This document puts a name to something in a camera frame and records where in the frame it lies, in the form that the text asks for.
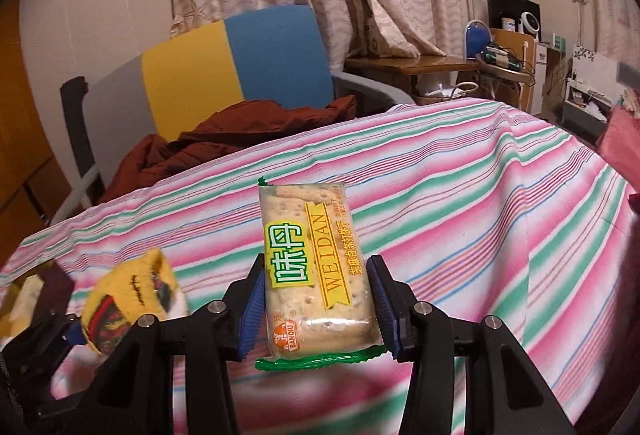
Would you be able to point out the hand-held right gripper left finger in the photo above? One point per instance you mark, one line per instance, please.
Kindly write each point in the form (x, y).
(252, 315)

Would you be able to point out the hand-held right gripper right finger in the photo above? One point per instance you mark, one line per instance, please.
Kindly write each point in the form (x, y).
(384, 315)

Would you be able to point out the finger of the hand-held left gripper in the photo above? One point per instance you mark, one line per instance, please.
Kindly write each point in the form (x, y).
(72, 332)

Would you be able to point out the cracker packet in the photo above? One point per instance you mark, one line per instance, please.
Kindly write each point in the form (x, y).
(310, 275)

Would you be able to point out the pink green striped tablecloth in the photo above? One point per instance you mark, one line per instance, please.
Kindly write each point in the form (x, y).
(450, 215)

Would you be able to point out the white foam tube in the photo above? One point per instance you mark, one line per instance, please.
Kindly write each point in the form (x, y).
(80, 187)

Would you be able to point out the dark red jacket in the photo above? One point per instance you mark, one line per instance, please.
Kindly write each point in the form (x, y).
(225, 130)

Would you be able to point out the wooden wardrobe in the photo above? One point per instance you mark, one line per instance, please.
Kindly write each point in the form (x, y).
(20, 115)

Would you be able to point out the woven basket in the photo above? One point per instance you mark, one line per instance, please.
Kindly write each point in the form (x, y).
(440, 95)

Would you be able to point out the grey yellow blue chair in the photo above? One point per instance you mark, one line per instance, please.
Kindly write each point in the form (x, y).
(190, 75)

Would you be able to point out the wooden desk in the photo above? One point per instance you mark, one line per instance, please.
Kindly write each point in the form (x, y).
(400, 64)

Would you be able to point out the cardboard box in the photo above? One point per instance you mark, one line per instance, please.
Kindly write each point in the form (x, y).
(377, 37)

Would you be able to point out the white storage rack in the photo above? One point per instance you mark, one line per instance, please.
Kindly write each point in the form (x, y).
(585, 105)

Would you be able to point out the red quilt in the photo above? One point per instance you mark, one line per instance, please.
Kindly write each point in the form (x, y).
(620, 140)

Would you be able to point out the white round fan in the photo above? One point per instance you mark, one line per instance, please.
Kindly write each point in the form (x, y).
(530, 22)

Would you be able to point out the black shelf unit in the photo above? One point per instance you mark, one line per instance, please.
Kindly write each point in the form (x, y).
(500, 5)

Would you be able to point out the ship print curtain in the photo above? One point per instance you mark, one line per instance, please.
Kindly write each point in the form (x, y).
(615, 5)

